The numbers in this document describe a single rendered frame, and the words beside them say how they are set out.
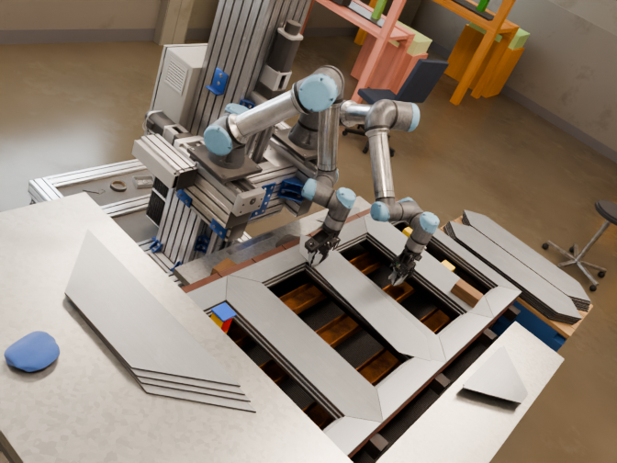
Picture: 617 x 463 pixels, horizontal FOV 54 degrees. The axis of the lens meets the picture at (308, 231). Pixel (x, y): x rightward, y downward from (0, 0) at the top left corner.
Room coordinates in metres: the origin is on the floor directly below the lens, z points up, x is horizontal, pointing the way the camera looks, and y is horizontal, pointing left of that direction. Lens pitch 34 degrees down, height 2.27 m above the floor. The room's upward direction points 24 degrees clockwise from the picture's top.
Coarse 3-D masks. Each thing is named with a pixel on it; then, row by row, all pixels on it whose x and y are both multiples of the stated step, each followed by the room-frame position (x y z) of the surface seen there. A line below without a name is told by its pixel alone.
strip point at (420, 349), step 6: (426, 336) 1.81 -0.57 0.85; (420, 342) 1.76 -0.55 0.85; (426, 342) 1.78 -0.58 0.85; (408, 348) 1.70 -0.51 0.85; (414, 348) 1.72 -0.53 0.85; (420, 348) 1.73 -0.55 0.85; (426, 348) 1.74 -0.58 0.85; (408, 354) 1.67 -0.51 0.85; (414, 354) 1.69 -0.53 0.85; (420, 354) 1.70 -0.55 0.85; (426, 354) 1.71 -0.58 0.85
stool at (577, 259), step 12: (600, 204) 4.56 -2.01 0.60; (612, 204) 4.67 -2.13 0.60; (612, 216) 4.43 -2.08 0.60; (600, 228) 4.55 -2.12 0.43; (564, 252) 4.59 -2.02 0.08; (576, 252) 4.69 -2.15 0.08; (564, 264) 4.39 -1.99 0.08; (588, 264) 4.57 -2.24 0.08; (588, 276) 4.40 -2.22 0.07; (600, 276) 4.59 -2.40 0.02
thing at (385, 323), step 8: (392, 312) 1.86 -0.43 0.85; (400, 312) 1.88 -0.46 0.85; (376, 320) 1.78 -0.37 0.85; (384, 320) 1.80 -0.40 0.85; (392, 320) 1.82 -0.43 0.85; (400, 320) 1.84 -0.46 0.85; (408, 320) 1.86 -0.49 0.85; (376, 328) 1.73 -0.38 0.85; (384, 328) 1.75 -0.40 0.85; (392, 328) 1.77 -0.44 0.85
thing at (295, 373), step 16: (352, 240) 2.23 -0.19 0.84; (368, 240) 2.31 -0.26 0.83; (432, 240) 2.54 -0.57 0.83; (448, 256) 2.48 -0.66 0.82; (288, 272) 1.84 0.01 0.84; (416, 272) 2.20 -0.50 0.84; (480, 272) 2.42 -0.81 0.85; (432, 288) 2.15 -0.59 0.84; (448, 304) 2.10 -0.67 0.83; (240, 320) 1.50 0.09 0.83; (416, 320) 1.88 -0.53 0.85; (256, 336) 1.46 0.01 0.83; (432, 336) 1.83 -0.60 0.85; (272, 352) 1.42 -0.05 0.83; (432, 352) 1.74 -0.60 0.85; (288, 368) 1.39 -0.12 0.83; (304, 384) 1.35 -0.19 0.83; (320, 400) 1.32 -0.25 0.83; (336, 416) 1.29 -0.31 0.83
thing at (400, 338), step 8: (400, 328) 1.79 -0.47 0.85; (408, 328) 1.81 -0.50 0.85; (416, 328) 1.83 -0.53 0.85; (384, 336) 1.71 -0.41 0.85; (392, 336) 1.73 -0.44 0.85; (400, 336) 1.75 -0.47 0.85; (408, 336) 1.76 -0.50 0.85; (416, 336) 1.78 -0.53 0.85; (392, 344) 1.68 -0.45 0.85; (400, 344) 1.70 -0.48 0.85; (408, 344) 1.72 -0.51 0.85
